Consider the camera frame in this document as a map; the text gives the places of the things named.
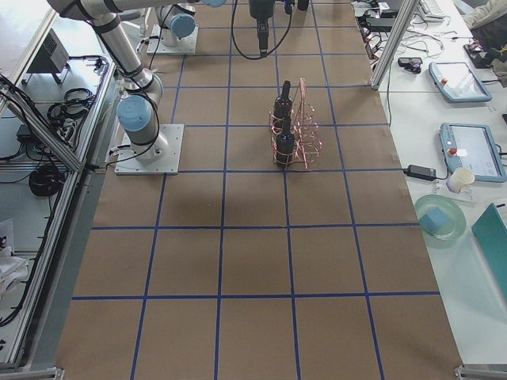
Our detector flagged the copper wire wine basket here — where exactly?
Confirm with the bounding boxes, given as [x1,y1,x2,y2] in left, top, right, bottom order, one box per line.
[269,77,322,169]

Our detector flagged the coiled black cable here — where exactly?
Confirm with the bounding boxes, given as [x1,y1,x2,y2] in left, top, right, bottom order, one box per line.
[28,164,64,198]

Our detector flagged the aluminium frame post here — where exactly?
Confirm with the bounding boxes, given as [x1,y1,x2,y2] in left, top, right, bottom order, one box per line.
[369,0,419,90]

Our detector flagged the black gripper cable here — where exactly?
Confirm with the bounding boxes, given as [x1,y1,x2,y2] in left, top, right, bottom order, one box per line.
[230,0,296,61]

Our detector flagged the near basket wine bottle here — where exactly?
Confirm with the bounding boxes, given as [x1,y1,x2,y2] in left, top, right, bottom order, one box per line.
[275,116,295,168]

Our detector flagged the blue teach pendant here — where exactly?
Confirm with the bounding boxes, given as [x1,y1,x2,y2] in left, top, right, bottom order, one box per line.
[429,62,492,102]
[439,123,506,183]

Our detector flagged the blue foam cube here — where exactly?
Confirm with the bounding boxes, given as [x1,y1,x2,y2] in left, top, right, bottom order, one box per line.
[419,207,451,234]

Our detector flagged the basket wine bottle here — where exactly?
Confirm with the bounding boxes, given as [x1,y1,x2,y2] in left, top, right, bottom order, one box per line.
[275,116,295,168]
[273,80,292,120]

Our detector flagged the brown paper mat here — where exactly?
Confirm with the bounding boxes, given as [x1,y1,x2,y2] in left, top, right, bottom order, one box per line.
[56,1,460,379]

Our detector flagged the white paper cup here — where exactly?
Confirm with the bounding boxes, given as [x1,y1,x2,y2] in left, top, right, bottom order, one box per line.
[446,167,475,193]

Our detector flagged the far basket wine bottle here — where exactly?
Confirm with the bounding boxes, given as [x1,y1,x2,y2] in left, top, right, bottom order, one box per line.
[273,80,292,120]

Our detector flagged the green glass plate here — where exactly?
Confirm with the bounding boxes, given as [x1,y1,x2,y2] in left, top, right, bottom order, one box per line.
[414,194,467,241]

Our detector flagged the far blue teach pendant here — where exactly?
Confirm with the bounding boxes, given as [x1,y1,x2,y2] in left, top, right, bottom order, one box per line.
[429,62,492,102]

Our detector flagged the grey control box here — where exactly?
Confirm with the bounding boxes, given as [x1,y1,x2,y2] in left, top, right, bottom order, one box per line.
[21,28,70,84]

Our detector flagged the black power adapter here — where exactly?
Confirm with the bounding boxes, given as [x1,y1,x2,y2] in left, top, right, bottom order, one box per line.
[403,165,436,181]

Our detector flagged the near blue teach pendant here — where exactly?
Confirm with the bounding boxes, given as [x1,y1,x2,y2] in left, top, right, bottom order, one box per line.
[439,123,506,183]

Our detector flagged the teal box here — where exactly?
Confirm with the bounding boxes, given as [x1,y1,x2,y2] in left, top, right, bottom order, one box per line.
[471,203,506,299]

